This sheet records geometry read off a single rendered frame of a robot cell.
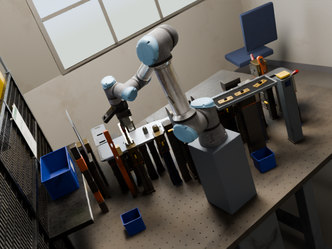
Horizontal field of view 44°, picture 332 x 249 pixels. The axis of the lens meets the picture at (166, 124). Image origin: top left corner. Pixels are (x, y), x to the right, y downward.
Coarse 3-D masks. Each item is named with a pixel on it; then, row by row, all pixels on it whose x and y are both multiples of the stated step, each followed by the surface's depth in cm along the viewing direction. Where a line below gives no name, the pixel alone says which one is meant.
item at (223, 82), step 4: (232, 76) 286; (236, 76) 284; (224, 80) 284; (228, 80) 282; (232, 80) 280; (236, 80) 281; (240, 80) 282; (224, 84) 280; (228, 84) 280; (232, 84) 281; (236, 84) 282; (224, 88) 283; (228, 88) 282
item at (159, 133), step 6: (156, 132) 243; (162, 132) 240; (156, 138) 239; (162, 138) 240; (162, 144) 242; (162, 150) 243; (168, 150) 245; (168, 156) 247; (168, 162) 249; (168, 168) 250; (174, 168) 250; (174, 174) 252; (174, 180) 253; (180, 180) 255
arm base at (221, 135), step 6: (216, 126) 202; (222, 126) 207; (204, 132) 203; (210, 132) 202; (216, 132) 202; (222, 132) 204; (198, 138) 211; (204, 138) 204; (210, 138) 204; (216, 138) 203; (222, 138) 204; (204, 144) 205; (210, 144) 203; (216, 144) 203
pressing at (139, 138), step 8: (272, 72) 278; (280, 72) 274; (160, 120) 271; (120, 136) 270; (136, 136) 262; (144, 136) 258; (152, 136) 255; (104, 144) 266; (120, 144) 259; (136, 144) 252; (104, 152) 257; (104, 160) 249
